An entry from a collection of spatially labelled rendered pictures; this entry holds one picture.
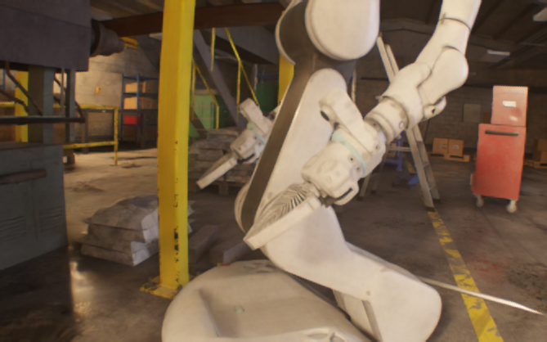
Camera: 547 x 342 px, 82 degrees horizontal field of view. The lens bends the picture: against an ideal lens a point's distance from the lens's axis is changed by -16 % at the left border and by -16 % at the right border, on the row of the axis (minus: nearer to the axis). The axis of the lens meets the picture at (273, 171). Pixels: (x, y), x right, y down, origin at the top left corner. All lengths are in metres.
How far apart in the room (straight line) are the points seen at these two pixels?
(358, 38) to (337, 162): 0.30
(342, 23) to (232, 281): 0.66
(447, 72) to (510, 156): 3.29
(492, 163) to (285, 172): 3.34
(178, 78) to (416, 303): 1.17
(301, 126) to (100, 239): 1.61
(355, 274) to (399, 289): 0.13
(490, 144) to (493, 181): 0.36
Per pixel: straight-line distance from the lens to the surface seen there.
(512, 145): 3.91
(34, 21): 2.23
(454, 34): 0.69
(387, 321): 0.90
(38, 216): 2.19
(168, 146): 1.54
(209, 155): 3.76
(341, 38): 0.72
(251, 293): 0.98
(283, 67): 3.13
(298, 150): 0.71
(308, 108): 0.72
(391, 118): 0.58
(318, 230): 0.71
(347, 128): 0.54
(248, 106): 0.96
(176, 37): 1.56
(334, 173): 0.51
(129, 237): 2.02
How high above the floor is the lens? 0.77
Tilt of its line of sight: 8 degrees down
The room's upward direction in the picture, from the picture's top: 3 degrees clockwise
